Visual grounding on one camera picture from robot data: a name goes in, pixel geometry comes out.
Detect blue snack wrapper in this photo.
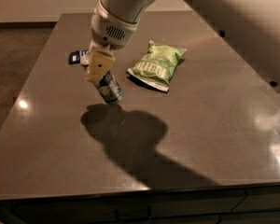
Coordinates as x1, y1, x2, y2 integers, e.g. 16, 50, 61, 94
68, 50, 89, 64

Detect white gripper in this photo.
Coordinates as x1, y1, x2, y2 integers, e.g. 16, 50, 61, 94
80, 1, 138, 84

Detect green chip bag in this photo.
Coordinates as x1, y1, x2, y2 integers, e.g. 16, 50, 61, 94
127, 40, 187, 92

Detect dark cabinet drawers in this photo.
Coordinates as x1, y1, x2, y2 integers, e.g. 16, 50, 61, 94
0, 186, 280, 224

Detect redbull can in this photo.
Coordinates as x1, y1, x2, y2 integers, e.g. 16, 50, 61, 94
95, 71, 123, 105

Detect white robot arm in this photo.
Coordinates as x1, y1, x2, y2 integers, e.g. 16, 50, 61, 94
89, 0, 280, 91

